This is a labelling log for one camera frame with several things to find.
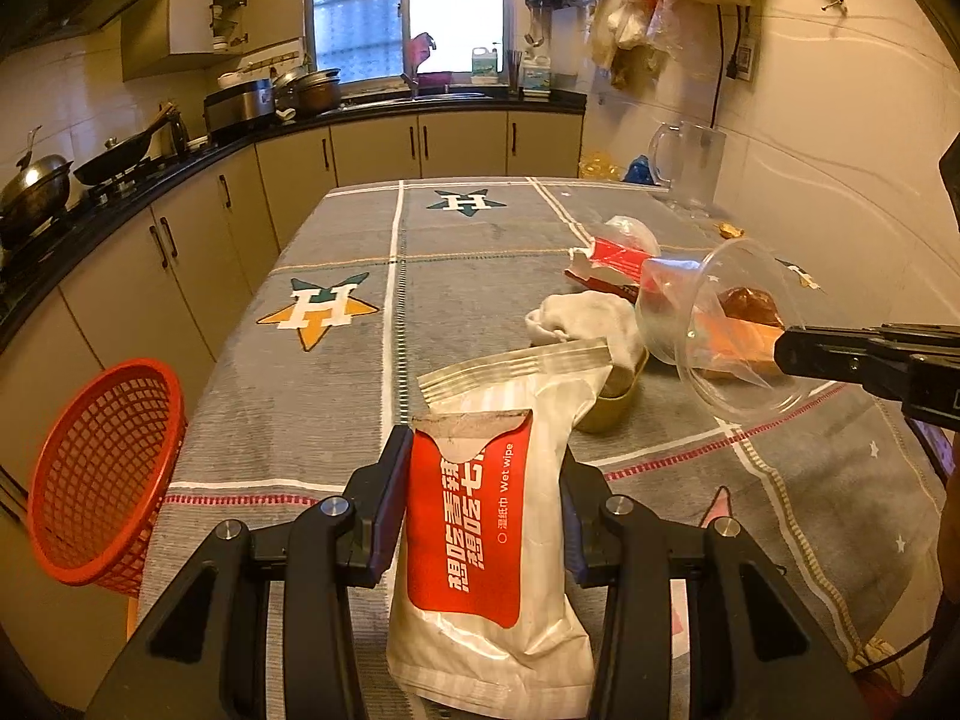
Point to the yellow plastic bag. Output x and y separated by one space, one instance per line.
600 165

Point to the clear crumpled plastic bag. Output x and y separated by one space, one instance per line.
630 229

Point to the sink faucet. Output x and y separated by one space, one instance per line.
411 82

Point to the open shelf with bowls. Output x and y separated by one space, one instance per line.
225 22

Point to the stacked steel pans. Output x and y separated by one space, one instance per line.
289 86

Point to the pink cloth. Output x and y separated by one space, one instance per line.
424 49

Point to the black kitchen countertop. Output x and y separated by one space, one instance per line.
225 146

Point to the brown cooking pot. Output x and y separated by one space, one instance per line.
319 94

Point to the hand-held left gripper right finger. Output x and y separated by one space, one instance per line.
571 529

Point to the beige lower kitchen cabinets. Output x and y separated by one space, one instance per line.
375 146

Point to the kitchen window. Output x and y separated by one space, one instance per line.
360 7

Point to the clear plastic cup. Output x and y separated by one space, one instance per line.
671 315

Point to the steel sink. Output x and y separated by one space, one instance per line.
420 97

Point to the wall socket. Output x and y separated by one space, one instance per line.
741 64

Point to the green detergent jug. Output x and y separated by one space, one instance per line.
484 67

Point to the orange peel piece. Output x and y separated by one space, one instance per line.
729 229

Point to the steel wok with lid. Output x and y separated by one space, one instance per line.
34 187

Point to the chopstick holder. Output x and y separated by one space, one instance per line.
514 75

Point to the grey printed tablecloth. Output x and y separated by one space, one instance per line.
487 277

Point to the torn red carton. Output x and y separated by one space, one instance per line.
609 256

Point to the white bowl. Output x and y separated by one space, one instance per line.
229 80

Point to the clear glass pitcher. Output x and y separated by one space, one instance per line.
690 165

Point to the steel rice cooker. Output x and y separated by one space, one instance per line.
240 109

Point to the black frying wok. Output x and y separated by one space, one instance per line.
112 161

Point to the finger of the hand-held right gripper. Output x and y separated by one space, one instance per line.
922 335
821 356

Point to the white crumpled cloth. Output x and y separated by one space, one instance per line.
585 319

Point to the white red wet wipe packet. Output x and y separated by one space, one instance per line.
465 532

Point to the red plastic mesh basket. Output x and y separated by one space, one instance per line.
112 435

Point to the blue plastic bag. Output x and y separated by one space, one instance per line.
639 171

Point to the brown bun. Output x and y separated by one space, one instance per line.
750 304

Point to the small yellow-green dish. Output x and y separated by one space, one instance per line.
611 411

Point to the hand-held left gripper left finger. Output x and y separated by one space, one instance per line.
394 495

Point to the white green-label bottle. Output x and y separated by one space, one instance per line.
536 73

